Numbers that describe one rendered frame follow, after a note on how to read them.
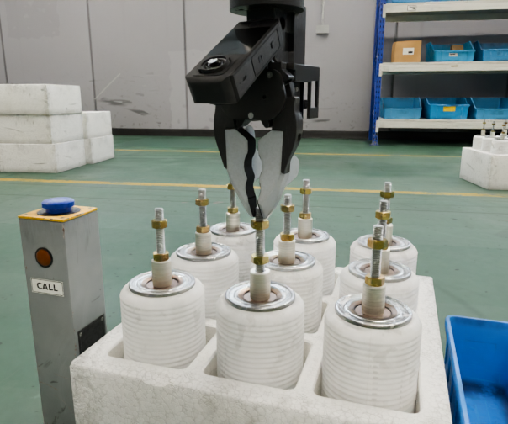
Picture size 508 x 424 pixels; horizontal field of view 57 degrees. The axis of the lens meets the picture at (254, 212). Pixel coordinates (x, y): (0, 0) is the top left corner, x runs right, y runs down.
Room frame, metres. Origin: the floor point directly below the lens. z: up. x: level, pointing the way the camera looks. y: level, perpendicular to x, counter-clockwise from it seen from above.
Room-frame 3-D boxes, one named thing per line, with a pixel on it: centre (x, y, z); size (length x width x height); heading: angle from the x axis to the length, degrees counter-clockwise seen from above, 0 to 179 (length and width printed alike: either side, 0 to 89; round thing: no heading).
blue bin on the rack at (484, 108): (4.78, -2.35, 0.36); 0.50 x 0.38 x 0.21; 171
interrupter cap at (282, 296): (0.47, -0.01, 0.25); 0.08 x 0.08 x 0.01
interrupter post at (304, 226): (0.69, -0.08, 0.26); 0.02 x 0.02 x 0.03
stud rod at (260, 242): (0.47, -0.01, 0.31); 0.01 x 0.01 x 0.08
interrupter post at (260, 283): (0.47, -0.01, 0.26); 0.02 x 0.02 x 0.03
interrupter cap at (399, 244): (0.66, -0.19, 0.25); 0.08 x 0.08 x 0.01
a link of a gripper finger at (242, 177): (0.49, 0.00, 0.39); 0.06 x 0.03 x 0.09; 149
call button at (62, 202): (0.60, 0.26, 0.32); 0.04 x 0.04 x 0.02
